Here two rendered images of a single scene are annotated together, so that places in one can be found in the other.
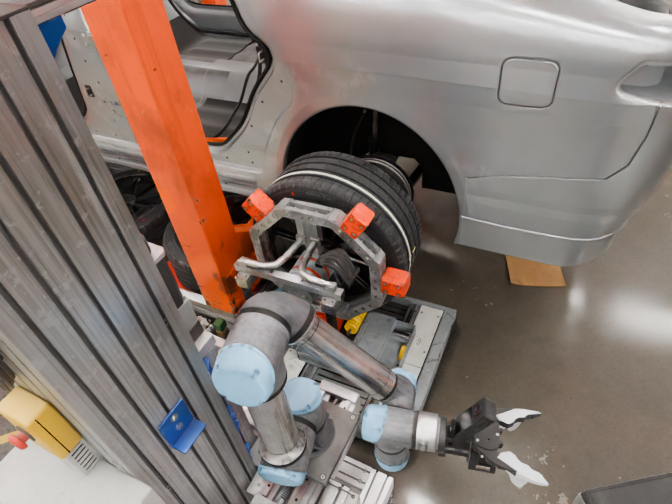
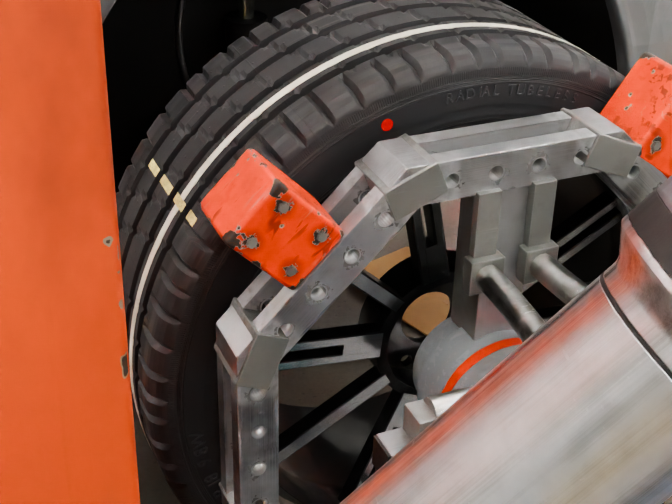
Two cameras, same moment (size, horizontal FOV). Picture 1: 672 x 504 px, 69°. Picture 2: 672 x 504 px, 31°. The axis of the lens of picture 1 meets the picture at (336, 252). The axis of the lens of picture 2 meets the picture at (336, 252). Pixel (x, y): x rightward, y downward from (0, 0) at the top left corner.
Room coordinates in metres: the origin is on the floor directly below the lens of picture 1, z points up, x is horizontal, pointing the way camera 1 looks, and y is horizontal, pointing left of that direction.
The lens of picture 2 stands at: (0.89, 0.97, 1.58)
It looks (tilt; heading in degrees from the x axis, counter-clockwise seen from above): 30 degrees down; 306
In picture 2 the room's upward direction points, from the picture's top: 1 degrees clockwise
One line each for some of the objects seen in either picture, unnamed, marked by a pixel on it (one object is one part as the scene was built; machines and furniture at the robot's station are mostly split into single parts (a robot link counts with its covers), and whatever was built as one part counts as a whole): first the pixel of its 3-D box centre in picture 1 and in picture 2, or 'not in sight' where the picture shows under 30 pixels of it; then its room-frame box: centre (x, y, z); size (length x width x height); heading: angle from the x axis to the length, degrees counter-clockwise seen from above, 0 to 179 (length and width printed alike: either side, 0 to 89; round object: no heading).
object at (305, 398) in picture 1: (300, 406); not in sight; (0.68, 0.15, 0.98); 0.13 x 0.12 x 0.14; 162
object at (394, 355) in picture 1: (357, 342); not in sight; (1.48, -0.05, 0.13); 0.50 x 0.36 x 0.10; 60
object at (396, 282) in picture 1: (395, 282); not in sight; (1.20, -0.20, 0.85); 0.09 x 0.08 x 0.07; 60
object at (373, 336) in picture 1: (346, 316); not in sight; (1.50, -0.01, 0.32); 0.40 x 0.30 x 0.28; 60
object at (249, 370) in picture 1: (271, 411); not in sight; (0.56, 0.19, 1.19); 0.15 x 0.12 x 0.55; 162
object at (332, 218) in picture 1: (317, 262); (478, 375); (1.35, 0.08, 0.85); 0.54 x 0.07 x 0.54; 60
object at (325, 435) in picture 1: (307, 424); not in sight; (0.69, 0.14, 0.87); 0.15 x 0.15 x 0.10
